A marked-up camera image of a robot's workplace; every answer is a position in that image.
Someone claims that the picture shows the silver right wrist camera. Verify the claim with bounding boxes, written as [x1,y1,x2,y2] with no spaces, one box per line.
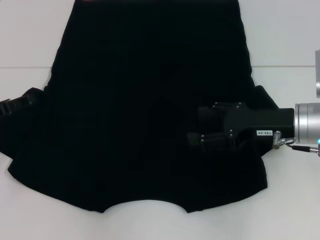
[315,49,320,99]

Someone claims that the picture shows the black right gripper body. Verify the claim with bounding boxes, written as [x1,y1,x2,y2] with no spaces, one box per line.
[223,101,296,150]

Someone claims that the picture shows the black t-shirt with pink print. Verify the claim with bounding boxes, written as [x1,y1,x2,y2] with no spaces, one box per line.
[0,0,280,214]

